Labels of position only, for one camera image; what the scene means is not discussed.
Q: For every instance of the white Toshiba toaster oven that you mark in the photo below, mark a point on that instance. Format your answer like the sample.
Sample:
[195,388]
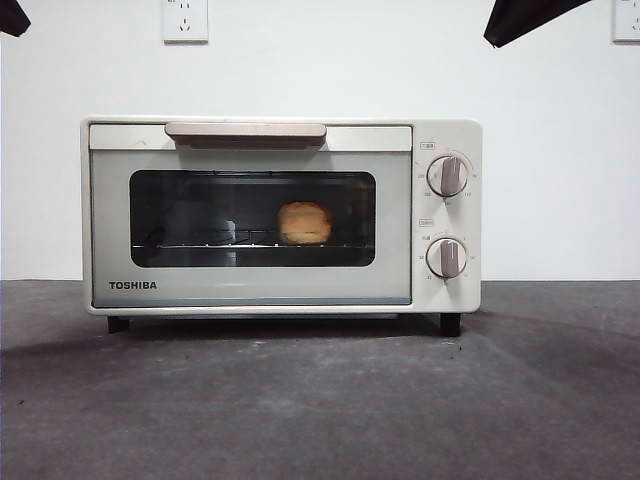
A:
[447,135]

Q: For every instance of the golden bread loaf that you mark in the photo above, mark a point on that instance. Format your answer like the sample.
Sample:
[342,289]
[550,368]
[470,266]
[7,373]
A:
[305,223]

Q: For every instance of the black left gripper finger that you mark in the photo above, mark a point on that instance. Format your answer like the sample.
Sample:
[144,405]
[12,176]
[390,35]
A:
[12,17]

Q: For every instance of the white round oven knob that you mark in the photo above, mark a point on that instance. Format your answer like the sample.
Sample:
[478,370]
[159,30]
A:
[449,176]
[447,257]

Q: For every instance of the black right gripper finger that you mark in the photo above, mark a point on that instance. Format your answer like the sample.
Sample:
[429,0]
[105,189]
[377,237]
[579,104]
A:
[515,15]
[545,20]

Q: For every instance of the white wall socket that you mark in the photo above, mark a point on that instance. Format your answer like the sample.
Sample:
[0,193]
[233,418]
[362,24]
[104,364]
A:
[627,22]
[185,22]

